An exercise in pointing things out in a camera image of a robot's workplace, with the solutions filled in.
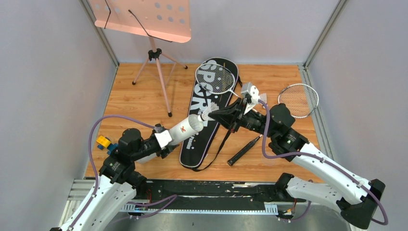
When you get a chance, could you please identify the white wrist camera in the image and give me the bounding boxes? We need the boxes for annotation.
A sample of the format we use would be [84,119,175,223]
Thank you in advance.
[241,82,260,113]
[154,129,173,150]

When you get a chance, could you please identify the white racket on bag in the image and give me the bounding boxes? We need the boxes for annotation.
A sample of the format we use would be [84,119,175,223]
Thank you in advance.
[195,63,239,97]

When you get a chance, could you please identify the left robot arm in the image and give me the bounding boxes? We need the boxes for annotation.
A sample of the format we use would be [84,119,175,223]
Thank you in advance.
[53,125,188,231]

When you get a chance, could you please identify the yellow blue toy block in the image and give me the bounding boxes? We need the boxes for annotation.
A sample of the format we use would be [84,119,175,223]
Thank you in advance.
[96,136,118,153]

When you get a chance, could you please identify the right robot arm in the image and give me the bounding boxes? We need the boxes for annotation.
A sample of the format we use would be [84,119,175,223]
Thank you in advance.
[206,98,389,230]

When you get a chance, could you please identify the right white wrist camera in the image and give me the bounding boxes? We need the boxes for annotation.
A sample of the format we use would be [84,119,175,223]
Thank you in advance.
[241,82,260,113]

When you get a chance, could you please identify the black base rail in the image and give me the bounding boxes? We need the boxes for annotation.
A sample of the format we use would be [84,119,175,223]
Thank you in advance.
[68,178,357,220]

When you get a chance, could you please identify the pink music stand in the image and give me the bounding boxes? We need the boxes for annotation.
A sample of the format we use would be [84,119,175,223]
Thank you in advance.
[88,0,191,117]

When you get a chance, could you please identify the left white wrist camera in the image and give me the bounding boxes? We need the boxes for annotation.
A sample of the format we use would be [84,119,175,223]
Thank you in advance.
[154,129,173,150]

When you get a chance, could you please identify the white racket red strings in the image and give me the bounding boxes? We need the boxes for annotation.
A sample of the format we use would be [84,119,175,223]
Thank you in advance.
[227,83,319,167]

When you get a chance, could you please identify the black sport racket bag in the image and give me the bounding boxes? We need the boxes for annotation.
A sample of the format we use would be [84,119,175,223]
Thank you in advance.
[179,57,242,171]

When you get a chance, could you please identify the shuttlecock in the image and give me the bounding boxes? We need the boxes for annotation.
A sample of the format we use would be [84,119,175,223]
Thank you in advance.
[198,102,219,122]
[259,93,267,103]

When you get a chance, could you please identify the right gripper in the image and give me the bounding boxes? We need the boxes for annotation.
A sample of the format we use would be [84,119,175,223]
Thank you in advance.
[208,98,276,139]

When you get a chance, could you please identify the white shuttlecock tube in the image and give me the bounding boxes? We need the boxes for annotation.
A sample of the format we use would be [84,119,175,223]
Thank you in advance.
[134,114,204,164]

